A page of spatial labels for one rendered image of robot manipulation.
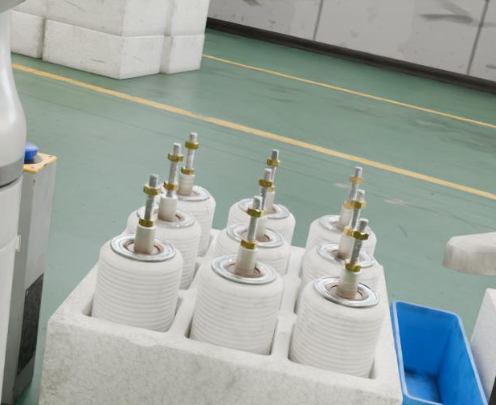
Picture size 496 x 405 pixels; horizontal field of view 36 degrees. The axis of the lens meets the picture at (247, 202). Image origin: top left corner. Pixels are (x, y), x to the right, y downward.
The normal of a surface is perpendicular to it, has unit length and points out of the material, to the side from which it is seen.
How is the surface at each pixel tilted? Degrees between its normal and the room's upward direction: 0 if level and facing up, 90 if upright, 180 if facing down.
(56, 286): 0
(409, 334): 90
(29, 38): 90
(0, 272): 90
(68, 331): 90
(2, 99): 28
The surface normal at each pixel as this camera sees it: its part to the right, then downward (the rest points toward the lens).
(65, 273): 0.18, -0.94
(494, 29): -0.39, 0.22
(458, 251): -0.65, 0.04
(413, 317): -0.13, 0.25
